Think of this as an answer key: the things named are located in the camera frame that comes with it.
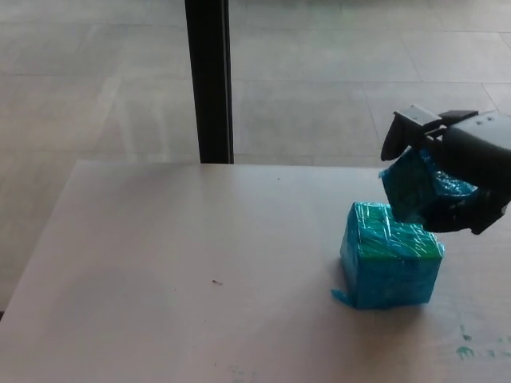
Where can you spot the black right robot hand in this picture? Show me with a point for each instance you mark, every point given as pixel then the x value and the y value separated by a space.
pixel 475 159

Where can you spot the small blue cube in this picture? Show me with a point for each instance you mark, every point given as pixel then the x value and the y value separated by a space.
pixel 411 187

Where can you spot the large blue wrapped cube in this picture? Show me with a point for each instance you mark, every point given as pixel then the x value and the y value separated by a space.
pixel 383 275

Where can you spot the black window frame post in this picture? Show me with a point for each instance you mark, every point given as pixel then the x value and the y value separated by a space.
pixel 209 80

